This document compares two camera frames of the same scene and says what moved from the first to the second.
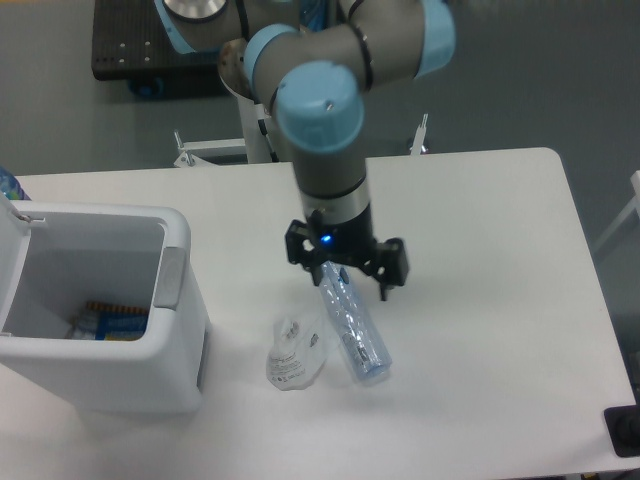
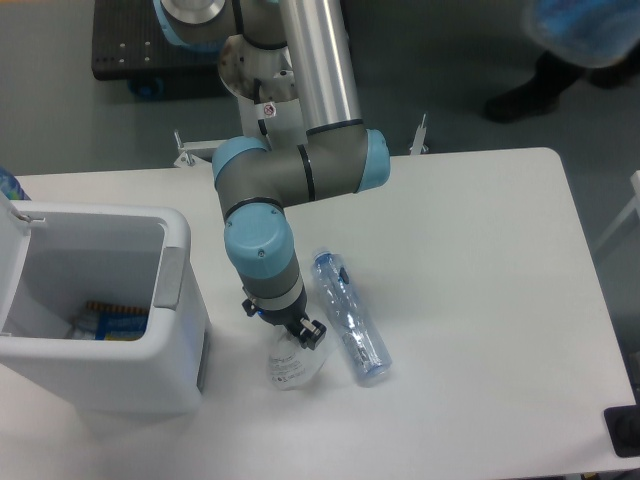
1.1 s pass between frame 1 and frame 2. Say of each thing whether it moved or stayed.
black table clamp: stayed
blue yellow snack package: stayed
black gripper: moved
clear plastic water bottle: stayed
